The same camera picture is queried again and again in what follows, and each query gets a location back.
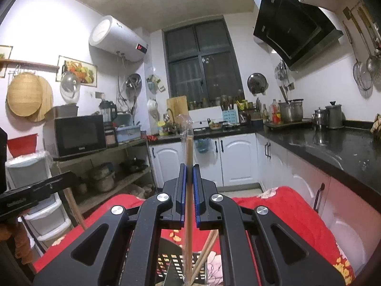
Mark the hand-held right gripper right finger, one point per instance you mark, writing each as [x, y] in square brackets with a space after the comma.
[196, 184]

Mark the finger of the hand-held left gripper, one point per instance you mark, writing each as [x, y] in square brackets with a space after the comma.
[35, 190]

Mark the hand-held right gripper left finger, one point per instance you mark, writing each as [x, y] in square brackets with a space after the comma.
[183, 184]

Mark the wooden chopsticks pair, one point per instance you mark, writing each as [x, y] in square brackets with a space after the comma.
[189, 149]
[205, 251]

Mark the dark green utensil holder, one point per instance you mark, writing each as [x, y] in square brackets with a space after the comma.
[166, 262]

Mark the row of hanging kitchen utensils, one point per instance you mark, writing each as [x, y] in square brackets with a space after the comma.
[364, 74]

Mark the person's left hand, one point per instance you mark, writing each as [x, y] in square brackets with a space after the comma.
[20, 241]

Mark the red plastic basin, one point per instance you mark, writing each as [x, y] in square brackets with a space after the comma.
[22, 146]

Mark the white plastic drawer unit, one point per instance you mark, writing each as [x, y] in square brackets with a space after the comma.
[44, 220]

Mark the blue hanging bag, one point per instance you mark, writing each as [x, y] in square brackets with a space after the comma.
[202, 146]

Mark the wooden stick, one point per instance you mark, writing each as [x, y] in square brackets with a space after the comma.
[76, 211]

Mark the white base cabinet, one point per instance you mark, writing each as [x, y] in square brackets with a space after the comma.
[235, 161]
[297, 184]

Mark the black wok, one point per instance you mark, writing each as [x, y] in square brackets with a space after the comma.
[135, 163]

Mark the black microwave oven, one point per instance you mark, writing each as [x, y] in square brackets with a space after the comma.
[74, 137]

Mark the wooden shelf rack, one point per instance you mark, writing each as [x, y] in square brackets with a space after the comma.
[128, 146]

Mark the dark clay pot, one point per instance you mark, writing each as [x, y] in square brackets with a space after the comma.
[102, 178]

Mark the round bamboo tray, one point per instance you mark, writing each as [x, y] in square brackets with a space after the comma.
[23, 95]

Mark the white box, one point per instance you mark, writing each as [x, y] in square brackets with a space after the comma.
[205, 116]

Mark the steel faucet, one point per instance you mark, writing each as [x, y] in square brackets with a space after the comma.
[170, 116]

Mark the light blue knife rack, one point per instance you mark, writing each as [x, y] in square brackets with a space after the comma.
[229, 116]

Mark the round wooden board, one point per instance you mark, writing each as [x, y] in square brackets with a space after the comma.
[47, 98]

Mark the wooden cutting board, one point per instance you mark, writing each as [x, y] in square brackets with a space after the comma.
[177, 107]

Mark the grey plastic container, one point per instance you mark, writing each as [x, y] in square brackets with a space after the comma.
[64, 111]

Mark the red floral blanket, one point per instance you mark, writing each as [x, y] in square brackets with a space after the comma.
[282, 214]

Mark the small framed picture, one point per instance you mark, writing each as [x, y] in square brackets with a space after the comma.
[4, 59]

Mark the glass pot lid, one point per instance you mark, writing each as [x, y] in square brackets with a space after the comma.
[70, 85]

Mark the black blender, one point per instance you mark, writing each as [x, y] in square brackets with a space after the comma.
[107, 111]

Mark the bottle with red label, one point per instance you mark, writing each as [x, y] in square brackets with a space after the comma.
[275, 111]

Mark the steel stock pot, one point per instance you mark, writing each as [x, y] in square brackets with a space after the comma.
[298, 110]
[285, 111]

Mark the dark framed window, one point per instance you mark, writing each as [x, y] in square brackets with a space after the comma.
[202, 65]

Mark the framed fruit picture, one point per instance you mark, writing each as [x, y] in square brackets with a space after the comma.
[83, 71]

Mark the black countertop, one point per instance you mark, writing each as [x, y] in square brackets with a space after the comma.
[327, 149]

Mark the small steel kettle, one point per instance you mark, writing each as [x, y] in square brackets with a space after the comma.
[319, 117]

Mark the tall grey kettle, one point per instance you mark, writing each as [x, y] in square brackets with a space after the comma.
[335, 116]

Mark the white water heater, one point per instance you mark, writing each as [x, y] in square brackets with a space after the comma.
[116, 38]

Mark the black range hood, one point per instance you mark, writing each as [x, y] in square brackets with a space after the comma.
[297, 26]

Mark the pile of ginger roots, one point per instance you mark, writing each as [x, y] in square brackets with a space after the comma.
[376, 123]

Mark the wooden wall shelf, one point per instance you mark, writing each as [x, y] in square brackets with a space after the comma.
[29, 64]

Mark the steel colander on wall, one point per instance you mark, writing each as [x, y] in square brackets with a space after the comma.
[133, 82]

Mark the white wall socket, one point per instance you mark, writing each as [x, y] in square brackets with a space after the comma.
[98, 94]

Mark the steel pot lid on wall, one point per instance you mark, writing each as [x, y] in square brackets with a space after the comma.
[257, 83]

